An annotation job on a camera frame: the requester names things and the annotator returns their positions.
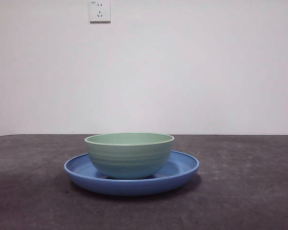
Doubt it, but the blue plate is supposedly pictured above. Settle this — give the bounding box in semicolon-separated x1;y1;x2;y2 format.
63;150;200;197

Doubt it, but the white wall socket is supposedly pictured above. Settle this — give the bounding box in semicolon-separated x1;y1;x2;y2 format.
90;0;111;24

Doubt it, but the green ribbed bowl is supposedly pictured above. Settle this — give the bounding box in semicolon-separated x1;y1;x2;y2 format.
84;133;175;179

